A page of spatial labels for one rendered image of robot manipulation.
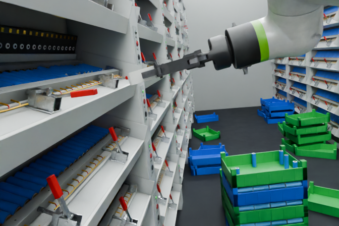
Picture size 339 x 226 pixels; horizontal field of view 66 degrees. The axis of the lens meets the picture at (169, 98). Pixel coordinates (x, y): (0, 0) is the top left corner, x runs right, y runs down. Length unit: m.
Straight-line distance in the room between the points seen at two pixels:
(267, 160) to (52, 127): 1.10
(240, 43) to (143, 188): 0.57
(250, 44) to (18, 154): 0.45
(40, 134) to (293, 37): 0.48
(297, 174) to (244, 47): 0.73
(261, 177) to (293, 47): 0.66
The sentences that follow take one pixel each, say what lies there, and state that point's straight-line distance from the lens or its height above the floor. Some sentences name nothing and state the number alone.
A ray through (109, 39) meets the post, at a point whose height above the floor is 1.01.
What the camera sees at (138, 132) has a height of 0.71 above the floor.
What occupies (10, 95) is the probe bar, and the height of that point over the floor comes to 0.91.
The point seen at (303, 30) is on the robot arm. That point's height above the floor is 0.96.
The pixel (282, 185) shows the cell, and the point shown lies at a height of 0.39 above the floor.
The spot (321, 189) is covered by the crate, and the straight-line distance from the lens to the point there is 1.96.
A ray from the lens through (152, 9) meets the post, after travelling 1.54.
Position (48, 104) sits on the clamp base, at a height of 0.89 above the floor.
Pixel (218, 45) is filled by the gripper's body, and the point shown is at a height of 0.95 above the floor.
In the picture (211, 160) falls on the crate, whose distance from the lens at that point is 2.13.
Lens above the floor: 0.94
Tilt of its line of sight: 9 degrees down
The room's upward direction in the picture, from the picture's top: 6 degrees counter-clockwise
